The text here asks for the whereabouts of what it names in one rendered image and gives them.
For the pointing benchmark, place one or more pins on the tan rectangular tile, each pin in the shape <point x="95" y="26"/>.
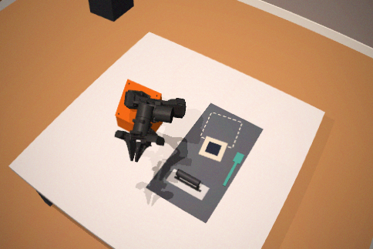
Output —
<point x="213" y="149"/>

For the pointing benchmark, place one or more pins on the teal flat trowel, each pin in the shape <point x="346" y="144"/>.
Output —
<point x="237" y="159"/>

